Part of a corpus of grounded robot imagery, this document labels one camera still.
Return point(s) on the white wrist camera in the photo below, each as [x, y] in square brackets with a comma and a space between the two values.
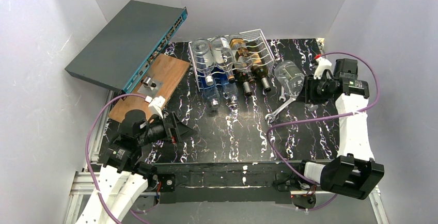
[156, 104]
[322, 64]

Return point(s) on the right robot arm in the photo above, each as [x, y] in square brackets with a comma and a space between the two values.
[354, 172]

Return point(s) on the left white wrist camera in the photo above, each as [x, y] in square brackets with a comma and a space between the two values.
[156, 104]

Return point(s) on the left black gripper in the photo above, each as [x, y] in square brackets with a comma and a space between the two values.
[172, 128]

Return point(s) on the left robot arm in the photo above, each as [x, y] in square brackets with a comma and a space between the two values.
[123, 176]

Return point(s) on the aluminium frame rail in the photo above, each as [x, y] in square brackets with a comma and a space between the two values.
[227, 177]

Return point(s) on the clear bottle blue label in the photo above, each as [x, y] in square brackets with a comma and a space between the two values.
[223, 56]

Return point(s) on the large silver wrench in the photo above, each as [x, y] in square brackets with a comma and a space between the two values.
[271, 117]

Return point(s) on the blue bottle right bottom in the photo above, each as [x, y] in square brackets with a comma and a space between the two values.
[229, 92]

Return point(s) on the dark wine bottle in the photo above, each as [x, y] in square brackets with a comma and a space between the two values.
[260, 71]
[245, 82]

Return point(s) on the dark wine bottle right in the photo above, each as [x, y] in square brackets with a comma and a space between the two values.
[260, 71]

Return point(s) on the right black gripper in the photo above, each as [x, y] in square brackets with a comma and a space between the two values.
[310, 92]

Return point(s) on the small silver wrench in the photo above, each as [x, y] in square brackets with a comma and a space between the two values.
[282, 96]

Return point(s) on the clear bottle green label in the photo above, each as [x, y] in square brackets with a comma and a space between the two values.
[290, 77]

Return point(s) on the white wire wine rack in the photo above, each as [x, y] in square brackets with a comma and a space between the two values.
[260, 45]

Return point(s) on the dark wine bottle left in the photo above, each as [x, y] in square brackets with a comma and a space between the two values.
[245, 82]

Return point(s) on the wooden board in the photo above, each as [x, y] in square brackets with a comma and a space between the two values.
[161, 79]

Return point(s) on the grey network switch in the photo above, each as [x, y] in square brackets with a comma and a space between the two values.
[123, 51]

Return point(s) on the amber labelled bottle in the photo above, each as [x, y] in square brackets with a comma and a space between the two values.
[242, 58]

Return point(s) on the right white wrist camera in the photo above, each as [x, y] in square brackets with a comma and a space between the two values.
[322, 64]

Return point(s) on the blue bottle left bottom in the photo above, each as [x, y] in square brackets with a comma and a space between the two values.
[210, 92]

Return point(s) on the metal plate with cylinder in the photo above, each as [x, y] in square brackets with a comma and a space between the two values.
[149, 87]

